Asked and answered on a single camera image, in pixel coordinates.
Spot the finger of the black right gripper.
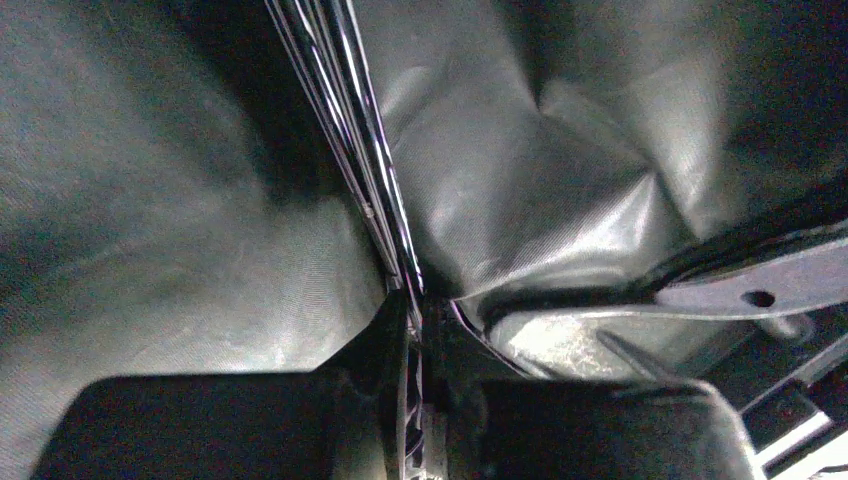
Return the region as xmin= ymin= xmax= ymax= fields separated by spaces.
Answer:
xmin=476 ymin=218 xmax=848 ymax=333

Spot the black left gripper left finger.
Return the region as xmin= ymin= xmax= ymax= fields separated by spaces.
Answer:
xmin=33 ymin=291 xmax=407 ymax=479

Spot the black racket bag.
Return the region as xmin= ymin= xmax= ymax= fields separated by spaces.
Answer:
xmin=1 ymin=1 xmax=847 ymax=479

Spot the black badminton racket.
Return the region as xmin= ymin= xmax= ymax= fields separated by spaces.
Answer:
xmin=266 ymin=1 xmax=423 ymax=338

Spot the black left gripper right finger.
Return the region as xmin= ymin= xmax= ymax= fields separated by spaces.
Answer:
xmin=422 ymin=299 xmax=764 ymax=479

